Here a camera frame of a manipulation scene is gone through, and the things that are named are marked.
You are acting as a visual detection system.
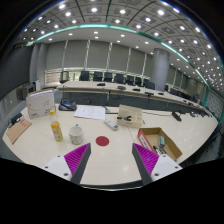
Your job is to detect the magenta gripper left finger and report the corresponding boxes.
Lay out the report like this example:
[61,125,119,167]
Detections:
[43,142,92,185]

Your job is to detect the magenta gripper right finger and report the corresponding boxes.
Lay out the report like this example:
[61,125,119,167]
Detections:
[131,142,183,186]

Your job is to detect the open cardboard box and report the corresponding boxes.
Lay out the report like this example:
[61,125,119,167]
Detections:
[137,127,182,160]

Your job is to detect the white paper cup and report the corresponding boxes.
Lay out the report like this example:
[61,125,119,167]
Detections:
[69,125,84,145]

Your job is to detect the red round coaster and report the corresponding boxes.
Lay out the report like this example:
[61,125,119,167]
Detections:
[96,136,109,146]

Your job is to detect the beige cardboard box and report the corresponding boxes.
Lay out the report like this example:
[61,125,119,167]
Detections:
[117,105,143,128]

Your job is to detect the yellow drink bottle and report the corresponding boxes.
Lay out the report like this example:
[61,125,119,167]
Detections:
[49,110,63,142]

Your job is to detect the white remote control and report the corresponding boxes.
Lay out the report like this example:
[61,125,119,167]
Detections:
[104,119,119,131]

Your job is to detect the white paper sheets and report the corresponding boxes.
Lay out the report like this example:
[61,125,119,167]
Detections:
[74,105,105,120]

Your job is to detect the black power strip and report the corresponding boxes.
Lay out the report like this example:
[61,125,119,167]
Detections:
[172,112,182,121]

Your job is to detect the long curved conference desk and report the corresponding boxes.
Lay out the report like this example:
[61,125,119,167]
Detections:
[57,81,207,113]

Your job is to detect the white carton box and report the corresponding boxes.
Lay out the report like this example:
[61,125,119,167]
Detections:
[26,89,55,119]

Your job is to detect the black adapter on table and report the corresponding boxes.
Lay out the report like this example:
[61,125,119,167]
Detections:
[10,113,23,125]

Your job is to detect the round grey pillar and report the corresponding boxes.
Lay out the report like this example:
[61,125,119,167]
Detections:
[150,48,170,91]

